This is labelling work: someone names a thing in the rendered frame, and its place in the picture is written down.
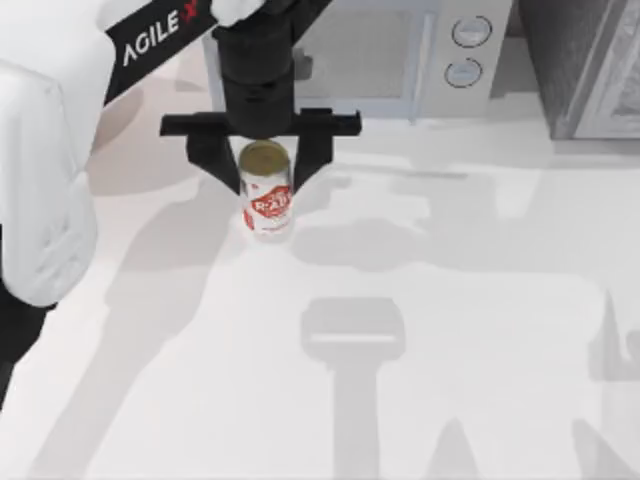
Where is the red and white can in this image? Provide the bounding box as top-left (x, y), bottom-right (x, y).
top-left (238, 140), bottom-right (297, 243)

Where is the round microwave knob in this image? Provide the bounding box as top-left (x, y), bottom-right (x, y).
top-left (450, 14), bottom-right (494, 49)
top-left (443, 55), bottom-right (485, 90)

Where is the grey cabinet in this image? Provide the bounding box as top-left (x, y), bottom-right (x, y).
top-left (502, 0), bottom-right (640, 142)

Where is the pale microwave door handle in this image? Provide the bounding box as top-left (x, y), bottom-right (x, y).
top-left (409, 8), bottom-right (437, 125)

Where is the pale microwave oven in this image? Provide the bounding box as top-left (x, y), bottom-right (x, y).
top-left (201, 0), bottom-right (522, 126)

